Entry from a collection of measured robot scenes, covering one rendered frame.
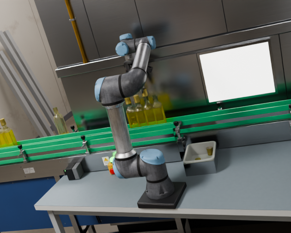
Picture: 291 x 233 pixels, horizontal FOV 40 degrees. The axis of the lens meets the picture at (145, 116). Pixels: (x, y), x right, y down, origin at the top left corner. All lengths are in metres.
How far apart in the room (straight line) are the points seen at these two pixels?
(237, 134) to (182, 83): 0.46
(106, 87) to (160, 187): 0.58
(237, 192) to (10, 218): 1.77
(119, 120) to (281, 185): 0.84
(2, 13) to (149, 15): 3.47
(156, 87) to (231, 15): 0.63
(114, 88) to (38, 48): 4.24
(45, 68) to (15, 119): 1.00
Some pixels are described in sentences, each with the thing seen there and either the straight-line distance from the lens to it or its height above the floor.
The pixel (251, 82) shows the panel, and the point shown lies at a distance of 2.49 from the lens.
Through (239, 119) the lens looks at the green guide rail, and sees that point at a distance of 2.40.
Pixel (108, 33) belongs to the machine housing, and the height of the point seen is 1.55.
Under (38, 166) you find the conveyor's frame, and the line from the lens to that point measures 2.75.
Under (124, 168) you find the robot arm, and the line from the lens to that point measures 2.02.
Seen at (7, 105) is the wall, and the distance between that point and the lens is 5.45.
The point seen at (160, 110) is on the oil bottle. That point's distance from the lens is 2.43.
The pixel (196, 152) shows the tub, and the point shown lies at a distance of 2.40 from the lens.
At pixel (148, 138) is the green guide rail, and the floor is 0.92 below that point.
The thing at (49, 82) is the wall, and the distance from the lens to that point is 6.14.
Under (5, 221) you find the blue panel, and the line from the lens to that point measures 3.20.
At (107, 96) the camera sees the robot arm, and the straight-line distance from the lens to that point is 1.91.
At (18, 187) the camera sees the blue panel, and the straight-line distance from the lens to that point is 2.96.
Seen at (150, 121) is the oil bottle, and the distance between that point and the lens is 2.47.
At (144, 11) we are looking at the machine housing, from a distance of 2.47.
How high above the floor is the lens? 1.86
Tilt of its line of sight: 20 degrees down
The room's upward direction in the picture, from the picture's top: 15 degrees counter-clockwise
